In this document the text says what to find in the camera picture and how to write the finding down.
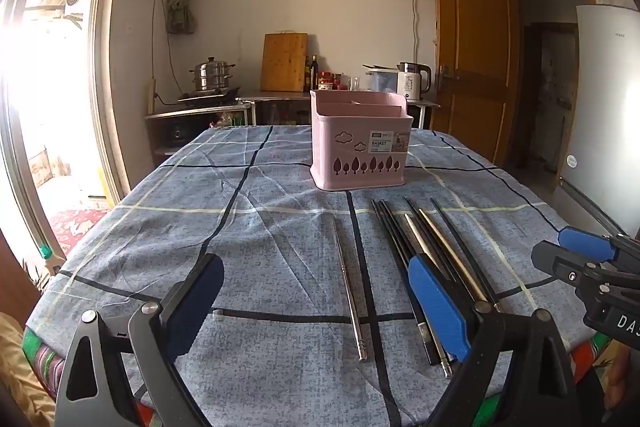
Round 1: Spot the beige chopstick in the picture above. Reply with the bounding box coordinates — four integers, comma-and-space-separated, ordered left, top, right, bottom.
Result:
419, 208, 488, 303
404, 213, 452, 379

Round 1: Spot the glass sliding door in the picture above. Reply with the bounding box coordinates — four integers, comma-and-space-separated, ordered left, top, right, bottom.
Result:
0, 0, 136, 288

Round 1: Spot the blue plaid tablecloth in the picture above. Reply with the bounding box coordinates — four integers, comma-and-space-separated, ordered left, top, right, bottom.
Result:
25, 124, 606, 427

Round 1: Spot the red patterned rug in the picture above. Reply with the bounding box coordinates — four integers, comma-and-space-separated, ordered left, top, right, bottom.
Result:
47, 207, 108, 258

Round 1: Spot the metal door handle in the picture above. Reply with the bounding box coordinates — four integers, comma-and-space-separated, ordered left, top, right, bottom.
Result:
436, 64, 458, 94

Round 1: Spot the black power cable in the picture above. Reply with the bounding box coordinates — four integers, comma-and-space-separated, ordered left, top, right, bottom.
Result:
151, 0, 182, 106

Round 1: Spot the white electric kettle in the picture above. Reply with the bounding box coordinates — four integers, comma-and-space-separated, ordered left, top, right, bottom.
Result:
397, 62, 432, 101

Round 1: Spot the pink plastic utensil basket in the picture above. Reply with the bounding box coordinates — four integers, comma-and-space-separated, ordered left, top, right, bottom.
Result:
309, 89, 414, 192

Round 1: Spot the wooden door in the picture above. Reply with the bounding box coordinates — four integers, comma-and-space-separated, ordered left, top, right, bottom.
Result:
432, 0, 521, 168

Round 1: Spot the silver metal chopstick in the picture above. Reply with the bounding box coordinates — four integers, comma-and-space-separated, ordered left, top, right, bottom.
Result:
332, 217, 370, 363

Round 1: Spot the steel steamer pot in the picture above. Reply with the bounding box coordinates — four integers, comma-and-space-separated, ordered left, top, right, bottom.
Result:
189, 57, 237, 94

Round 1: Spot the grey hanging cloth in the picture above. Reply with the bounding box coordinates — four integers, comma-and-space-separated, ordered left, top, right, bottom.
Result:
165, 0, 197, 35

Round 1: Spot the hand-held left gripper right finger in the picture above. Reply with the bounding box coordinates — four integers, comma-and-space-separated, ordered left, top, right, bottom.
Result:
407, 254, 583, 427

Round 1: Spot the clear plastic storage container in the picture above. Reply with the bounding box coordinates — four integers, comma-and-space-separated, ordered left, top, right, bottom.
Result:
367, 67, 399, 92

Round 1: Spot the white refrigerator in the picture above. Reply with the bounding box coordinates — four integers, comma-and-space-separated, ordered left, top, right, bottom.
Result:
552, 4, 640, 240

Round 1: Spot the wooden side shelf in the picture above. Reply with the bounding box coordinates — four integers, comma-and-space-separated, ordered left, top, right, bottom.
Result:
145, 102, 253, 158

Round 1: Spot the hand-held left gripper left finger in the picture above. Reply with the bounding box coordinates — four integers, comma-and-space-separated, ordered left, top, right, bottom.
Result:
52, 253, 224, 427

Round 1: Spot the metal kitchen table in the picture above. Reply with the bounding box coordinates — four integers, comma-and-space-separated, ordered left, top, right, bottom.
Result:
239, 91, 441, 130

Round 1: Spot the colourful striped blanket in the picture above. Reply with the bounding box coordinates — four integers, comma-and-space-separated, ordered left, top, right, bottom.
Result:
22, 327, 66, 400

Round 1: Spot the black induction stove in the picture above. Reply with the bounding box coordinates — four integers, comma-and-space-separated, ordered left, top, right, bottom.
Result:
177, 88, 241, 105

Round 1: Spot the bamboo cutting board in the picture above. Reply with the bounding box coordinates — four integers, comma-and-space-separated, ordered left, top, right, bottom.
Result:
259, 33, 309, 92

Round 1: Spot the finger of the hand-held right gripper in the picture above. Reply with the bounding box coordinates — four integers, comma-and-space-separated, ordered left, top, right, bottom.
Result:
557, 227, 640, 270
532, 241, 640, 290

